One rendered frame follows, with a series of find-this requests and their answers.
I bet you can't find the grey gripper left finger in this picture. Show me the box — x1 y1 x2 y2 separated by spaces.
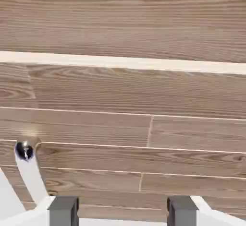
0 196 80 226

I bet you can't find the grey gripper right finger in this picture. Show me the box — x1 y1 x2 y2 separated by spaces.
167 195 246 226

